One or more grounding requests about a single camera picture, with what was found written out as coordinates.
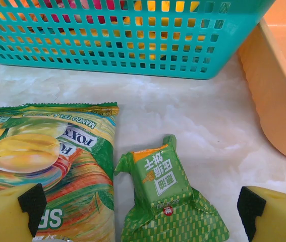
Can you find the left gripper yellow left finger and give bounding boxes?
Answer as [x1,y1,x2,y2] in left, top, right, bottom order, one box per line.
[0,183,47,242]

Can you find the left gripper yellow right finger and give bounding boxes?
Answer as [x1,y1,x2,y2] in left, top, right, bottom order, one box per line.
[237,186,286,242]

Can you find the green Fox's candy bag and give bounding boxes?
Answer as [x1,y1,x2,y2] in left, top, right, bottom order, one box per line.
[0,102,120,242]

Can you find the orange plastic container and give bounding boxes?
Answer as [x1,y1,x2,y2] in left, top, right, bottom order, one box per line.
[237,0,286,166]

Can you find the small green biscuit packet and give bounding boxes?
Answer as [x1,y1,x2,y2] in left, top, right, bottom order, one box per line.
[114,134,231,242]

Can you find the teal plastic mesh basket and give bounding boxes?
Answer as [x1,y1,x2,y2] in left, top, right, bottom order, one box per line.
[0,0,277,81]

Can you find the pink toy dragon fruit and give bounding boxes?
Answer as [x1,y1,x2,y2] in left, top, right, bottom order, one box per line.
[43,0,125,30]

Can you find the orange toy fruit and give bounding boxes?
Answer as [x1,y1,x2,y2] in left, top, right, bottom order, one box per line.
[6,0,58,28]

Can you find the yellow toy banana bunch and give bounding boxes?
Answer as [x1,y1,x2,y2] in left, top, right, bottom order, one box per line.
[121,0,209,63]

